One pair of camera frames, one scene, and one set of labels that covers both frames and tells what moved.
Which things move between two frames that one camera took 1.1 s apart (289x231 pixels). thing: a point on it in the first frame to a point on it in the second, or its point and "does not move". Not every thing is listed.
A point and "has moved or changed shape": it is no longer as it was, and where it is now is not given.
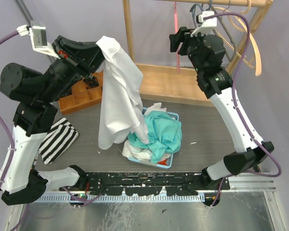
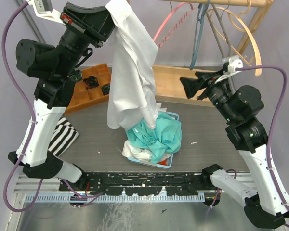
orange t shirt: [162, 162] does not move
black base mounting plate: [173, 183] does not move
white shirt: [121, 111] to [132, 100]
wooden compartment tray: [81, 96] does not move
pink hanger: [176, 27] to [186, 15]
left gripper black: [84, 57] to [99, 19]
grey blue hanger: [192, 8] has moved or changed shape
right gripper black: [184, 36] to [191, 85]
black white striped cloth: [60, 137] does not move
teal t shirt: [164, 134] does not move
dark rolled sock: [90, 83] does not move
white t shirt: [144, 155] does not move
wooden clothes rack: [191, 85] does not move
